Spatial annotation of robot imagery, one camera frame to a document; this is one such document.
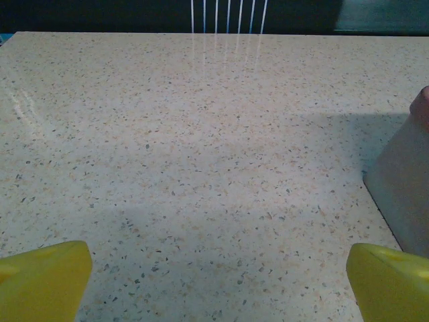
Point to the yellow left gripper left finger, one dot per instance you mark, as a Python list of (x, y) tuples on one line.
[(40, 285)]

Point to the decorated tin box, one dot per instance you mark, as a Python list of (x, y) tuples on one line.
[(405, 174)]

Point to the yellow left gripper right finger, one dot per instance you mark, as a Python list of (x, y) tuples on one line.
[(392, 288)]

